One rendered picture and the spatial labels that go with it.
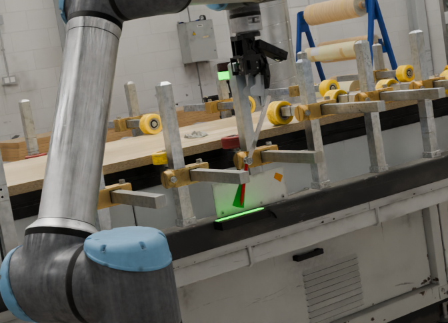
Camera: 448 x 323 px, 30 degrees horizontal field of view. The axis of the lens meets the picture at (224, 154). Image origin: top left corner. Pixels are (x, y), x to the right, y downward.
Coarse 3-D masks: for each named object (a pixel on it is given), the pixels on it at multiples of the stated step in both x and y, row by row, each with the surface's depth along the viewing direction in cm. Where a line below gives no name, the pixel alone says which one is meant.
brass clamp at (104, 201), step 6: (108, 186) 227; (114, 186) 225; (120, 186) 225; (126, 186) 226; (102, 192) 222; (108, 192) 223; (102, 198) 222; (108, 198) 223; (102, 204) 222; (108, 204) 223; (114, 204) 224
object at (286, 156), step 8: (232, 152) 262; (264, 152) 248; (272, 152) 244; (280, 152) 241; (288, 152) 238; (296, 152) 235; (304, 152) 232; (312, 152) 229; (320, 152) 229; (232, 160) 263; (264, 160) 249; (272, 160) 245; (280, 160) 242; (288, 160) 238; (296, 160) 235; (304, 160) 232; (312, 160) 229; (320, 160) 229
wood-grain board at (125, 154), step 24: (216, 120) 349; (264, 120) 311; (336, 120) 290; (120, 144) 306; (144, 144) 291; (192, 144) 264; (216, 144) 264; (24, 168) 273; (120, 168) 247; (24, 192) 231
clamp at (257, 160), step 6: (258, 150) 249; (264, 150) 250; (234, 156) 249; (240, 156) 246; (252, 156) 248; (258, 156) 249; (234, 162) 250; (240, 162) 247; (258, 162) 249; (264, 162) 250; (270, 162) 251; (240, 168) 247
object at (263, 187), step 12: (276, 168) 252; (252, 180) 248; (264, 180) 250; (276, 180) 252; (216, 192) 241; (228, 192) 243; (252, 192) 248; (264, 192) 250; (276, 192) 253; (216, 204) 241; (228, 204) 243; (252, 204) 248; (264, 204) 250
